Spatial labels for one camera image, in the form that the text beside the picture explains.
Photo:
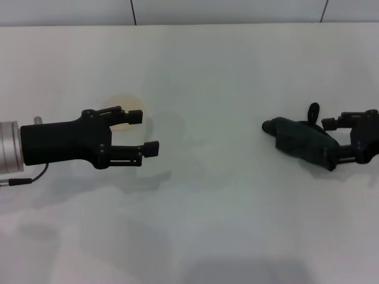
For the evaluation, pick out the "dark blue rag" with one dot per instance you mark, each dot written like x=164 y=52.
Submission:
x=299 y=142

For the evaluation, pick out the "white paper cup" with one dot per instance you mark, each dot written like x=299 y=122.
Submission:
x=130 y=102

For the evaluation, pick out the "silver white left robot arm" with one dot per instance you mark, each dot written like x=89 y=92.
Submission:
x=9 y=148

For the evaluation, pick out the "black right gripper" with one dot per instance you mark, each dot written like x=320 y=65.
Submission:
x=367 y=139

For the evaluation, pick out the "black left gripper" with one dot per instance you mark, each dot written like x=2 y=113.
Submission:
x=62 y=143

